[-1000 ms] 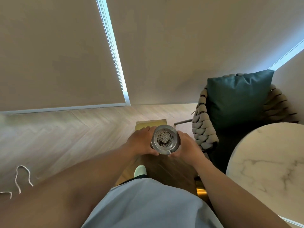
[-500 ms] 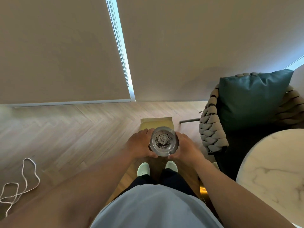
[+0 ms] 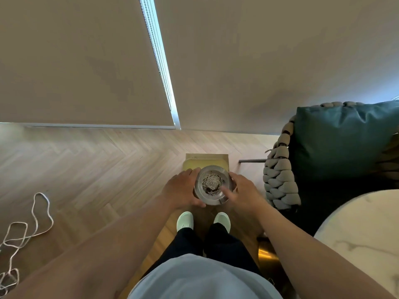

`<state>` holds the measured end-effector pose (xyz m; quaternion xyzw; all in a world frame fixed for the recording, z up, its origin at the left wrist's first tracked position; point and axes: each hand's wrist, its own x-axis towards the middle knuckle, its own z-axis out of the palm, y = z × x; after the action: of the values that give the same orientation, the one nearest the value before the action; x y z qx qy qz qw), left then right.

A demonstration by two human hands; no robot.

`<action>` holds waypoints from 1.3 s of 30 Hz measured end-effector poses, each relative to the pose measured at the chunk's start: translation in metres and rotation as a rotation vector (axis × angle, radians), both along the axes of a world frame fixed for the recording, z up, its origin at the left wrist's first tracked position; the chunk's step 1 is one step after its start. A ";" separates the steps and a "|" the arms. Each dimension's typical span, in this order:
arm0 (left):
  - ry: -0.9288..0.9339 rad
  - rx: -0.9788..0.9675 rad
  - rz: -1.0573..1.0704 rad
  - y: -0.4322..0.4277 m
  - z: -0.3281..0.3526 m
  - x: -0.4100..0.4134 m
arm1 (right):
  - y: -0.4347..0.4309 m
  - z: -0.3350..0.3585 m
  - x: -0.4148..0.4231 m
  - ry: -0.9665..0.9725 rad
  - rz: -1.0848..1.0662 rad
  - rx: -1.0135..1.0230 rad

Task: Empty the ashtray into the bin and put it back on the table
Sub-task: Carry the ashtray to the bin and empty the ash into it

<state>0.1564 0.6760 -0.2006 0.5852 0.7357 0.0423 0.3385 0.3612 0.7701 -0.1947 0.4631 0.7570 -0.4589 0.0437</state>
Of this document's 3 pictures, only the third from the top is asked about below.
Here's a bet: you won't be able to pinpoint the person's right hand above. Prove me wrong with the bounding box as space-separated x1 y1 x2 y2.
220 172 266 215

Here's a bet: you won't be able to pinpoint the person's left hand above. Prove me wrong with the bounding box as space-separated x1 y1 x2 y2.
160 167 207 211

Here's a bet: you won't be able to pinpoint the yellow lidded bin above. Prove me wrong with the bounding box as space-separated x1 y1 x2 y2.
182 158 231 181

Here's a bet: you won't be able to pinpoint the clear glass ashtray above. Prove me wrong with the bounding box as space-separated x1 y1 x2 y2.
193 165 236 206

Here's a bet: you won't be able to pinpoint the grey ash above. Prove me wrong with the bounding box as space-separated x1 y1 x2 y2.
202 173 224 196

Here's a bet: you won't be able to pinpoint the person's left forearm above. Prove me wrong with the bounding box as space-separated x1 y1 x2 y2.
6 196 178 299

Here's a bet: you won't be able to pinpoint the person's right forearm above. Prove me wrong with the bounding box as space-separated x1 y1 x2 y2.
252 201 397 299

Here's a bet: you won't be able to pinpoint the person's left white shoe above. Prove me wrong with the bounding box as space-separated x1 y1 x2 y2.
176 211 195 233

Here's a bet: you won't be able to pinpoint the person's white shoe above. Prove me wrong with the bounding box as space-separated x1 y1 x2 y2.
213 212 231 233
176 211 195 233

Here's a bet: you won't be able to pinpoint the person's right white shoe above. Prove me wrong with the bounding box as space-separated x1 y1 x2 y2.
213 212 231 233

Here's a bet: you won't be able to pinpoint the person's black trousers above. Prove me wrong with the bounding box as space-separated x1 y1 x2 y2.
142 222 262 279

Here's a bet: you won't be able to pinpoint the person's light grey shirt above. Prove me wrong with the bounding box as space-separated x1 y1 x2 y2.
128 253 283 299

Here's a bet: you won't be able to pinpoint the grey woven chair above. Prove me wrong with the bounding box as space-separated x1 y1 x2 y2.
238 101 399 237

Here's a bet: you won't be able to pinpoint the brown cardboard box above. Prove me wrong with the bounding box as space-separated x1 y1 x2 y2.
185 153 230 162

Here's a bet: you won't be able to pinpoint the teal cushion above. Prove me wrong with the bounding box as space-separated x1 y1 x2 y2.
288 100 399 184

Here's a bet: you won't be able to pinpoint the round marble table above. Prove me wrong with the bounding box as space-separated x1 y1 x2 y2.
257 189 399 299

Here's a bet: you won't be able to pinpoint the blind bead chain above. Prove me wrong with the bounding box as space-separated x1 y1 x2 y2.
142 0 174 111

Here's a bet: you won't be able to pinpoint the white cord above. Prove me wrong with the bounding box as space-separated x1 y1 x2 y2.
0 192 54 296

